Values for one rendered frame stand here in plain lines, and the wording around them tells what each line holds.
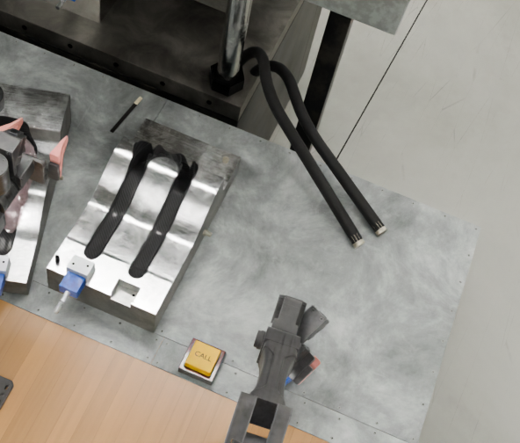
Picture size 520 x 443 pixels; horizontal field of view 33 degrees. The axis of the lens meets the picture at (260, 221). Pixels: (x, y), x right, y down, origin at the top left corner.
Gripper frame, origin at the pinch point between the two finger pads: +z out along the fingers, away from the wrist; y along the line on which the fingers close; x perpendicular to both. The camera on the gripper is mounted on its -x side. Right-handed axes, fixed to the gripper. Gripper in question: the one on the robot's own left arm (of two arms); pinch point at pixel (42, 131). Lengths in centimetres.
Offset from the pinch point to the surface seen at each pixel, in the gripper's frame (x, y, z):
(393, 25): 8, -55, 75
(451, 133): 117, -89, 155
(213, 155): 33, -26, 36
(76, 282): 29.6, -13.3, -12.3
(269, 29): 39, -21, 91
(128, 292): 33.6, -23.3, -7.6
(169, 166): 25.8, -19.0, 22.4
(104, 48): 40, 16, 61
